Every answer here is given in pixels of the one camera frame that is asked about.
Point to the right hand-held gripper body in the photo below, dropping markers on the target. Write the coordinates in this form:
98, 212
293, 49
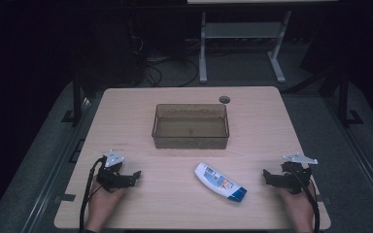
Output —
296, 179

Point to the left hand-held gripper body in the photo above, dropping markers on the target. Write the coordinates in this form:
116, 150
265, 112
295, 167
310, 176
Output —
110, 179

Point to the white bottle with blue cap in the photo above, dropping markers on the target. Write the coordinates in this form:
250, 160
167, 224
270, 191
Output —
218, 181

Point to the brown transparent plastic box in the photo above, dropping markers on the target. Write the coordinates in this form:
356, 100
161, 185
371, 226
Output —
191, 131

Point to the person's left hand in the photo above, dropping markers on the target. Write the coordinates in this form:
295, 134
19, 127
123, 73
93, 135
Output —
100, 204

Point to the person's right hand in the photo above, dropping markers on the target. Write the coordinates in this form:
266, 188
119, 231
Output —
302, 205

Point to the round grey table grommet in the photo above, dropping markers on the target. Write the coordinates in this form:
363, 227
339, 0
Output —
224, 99

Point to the white metal stand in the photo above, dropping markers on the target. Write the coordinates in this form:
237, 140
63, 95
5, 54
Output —
239, 30

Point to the aluminium floor rail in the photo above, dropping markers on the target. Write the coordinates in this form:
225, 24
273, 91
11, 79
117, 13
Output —
362, 161
55, 168

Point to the black upright post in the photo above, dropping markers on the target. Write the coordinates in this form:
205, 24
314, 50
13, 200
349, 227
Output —
76, 100
343, 100

